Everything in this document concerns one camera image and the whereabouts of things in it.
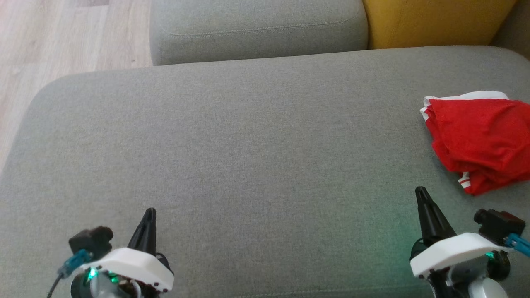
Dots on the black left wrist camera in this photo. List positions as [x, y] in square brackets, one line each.
[91, 242]

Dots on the beige headboard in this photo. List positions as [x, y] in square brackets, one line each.
[515, 35]

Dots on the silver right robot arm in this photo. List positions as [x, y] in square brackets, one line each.
[484, 289]

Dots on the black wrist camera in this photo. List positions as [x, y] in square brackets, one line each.
[499, 225]
[91, 242]

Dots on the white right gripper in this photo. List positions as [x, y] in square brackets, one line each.
[451, 250]

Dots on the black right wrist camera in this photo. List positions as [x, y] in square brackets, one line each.
[499, 225]

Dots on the red printed basketball jersey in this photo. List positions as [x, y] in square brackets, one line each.
[476, 132]

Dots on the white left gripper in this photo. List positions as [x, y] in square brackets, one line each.
[132, 265]

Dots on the yellow sofa cushion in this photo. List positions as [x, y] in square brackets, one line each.
[434, 22]

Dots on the grey fabric sofa cushion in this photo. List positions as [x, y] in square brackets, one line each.
[256, 29]

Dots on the large grey sofa seat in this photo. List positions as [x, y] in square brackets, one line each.
[248, 165]

